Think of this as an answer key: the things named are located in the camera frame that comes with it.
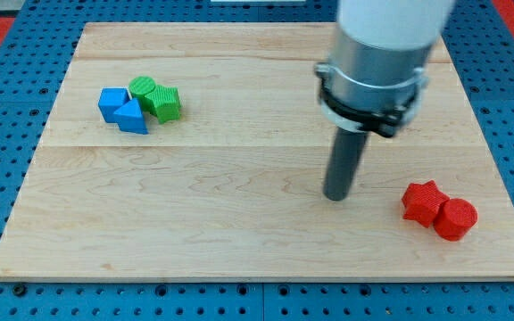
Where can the red star block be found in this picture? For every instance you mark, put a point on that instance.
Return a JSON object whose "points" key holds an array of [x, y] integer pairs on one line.
{"points": [[422, 202]]}

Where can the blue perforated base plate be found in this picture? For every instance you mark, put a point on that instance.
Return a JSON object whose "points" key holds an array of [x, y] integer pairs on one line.
{"points": [[34, 57]]}

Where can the green star block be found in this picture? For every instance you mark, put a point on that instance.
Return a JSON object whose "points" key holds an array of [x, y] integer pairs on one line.
{"points": [[164, 103]]}

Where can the blue triangle block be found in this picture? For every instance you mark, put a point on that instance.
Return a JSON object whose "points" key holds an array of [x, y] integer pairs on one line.
{"points": [[129, 118]]}

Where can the blue cube block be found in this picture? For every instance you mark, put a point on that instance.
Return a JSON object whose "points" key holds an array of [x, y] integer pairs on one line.
{"points": [[110, 100]]}

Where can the light wooden board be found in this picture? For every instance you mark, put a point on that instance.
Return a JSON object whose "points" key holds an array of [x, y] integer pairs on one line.
{"points": [[232, 191]]}

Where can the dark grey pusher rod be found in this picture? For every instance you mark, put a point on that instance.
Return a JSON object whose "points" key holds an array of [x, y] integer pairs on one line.
{"points": [[343, 162]]}

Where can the green cylinder block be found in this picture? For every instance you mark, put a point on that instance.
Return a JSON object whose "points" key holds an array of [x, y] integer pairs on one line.
{"points": [[139, 88]]}

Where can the red cylinder block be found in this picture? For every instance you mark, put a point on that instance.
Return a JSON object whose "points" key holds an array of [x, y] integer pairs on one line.
{"points": [[455, 218]]}

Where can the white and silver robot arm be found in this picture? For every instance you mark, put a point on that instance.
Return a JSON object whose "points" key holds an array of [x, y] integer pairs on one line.
{"points": [[375, 72]]}

